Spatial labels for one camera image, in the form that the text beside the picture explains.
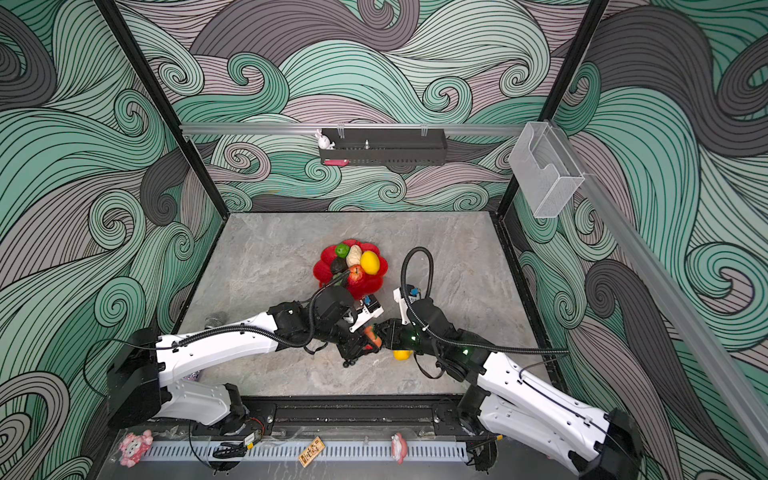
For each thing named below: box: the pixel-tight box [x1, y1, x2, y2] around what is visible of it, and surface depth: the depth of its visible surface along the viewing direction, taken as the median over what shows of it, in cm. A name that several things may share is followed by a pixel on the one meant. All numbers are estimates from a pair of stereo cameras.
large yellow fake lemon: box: [360, 250, 380, 275], surface depth 100 cm
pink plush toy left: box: [119, 429, 154, 468], surface depth 68 cm
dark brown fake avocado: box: [332, 257, 348, 274], surface depth 102 cm
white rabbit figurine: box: [314, 129, 336, 150], surface depth 87 cm
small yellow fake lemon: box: [393, 350, 413, 361], surface depth 82 cm
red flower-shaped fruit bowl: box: [313, 239, 388, 300], surface depth 101 cm
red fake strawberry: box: [364, 323, 383, 348], surface depth 72 cm
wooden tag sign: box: [298, 436, 326, 468], surface depth 70 cm
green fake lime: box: [336, 243, 350, 259], surface depth 102 cm
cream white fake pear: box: [346, 244, 362, 268], surface depth 102 cm
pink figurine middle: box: [390, 432, 408, 465], surface depth 67 cm
